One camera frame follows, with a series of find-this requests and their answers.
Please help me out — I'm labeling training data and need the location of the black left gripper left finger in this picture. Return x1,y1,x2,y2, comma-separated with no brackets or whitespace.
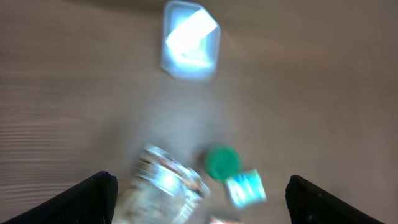
4,171,118,224

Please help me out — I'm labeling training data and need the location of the teal tissue pack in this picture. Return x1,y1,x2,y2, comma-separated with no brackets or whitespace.
225,169,267,209

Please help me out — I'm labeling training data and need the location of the brown white snack bag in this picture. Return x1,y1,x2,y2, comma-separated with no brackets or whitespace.
112,144,210,224

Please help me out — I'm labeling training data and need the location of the white barcode scanner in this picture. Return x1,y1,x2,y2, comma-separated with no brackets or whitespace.
160,1,221,80

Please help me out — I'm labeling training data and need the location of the green lidded jar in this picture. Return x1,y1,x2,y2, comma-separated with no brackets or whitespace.
203,144,242,182

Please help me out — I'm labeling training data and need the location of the orange tissue pack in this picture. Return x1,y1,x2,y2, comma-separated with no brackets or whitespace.
209,216,244,224

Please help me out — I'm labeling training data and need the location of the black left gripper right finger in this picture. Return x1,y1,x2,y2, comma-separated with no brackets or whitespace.
285,175,382,224

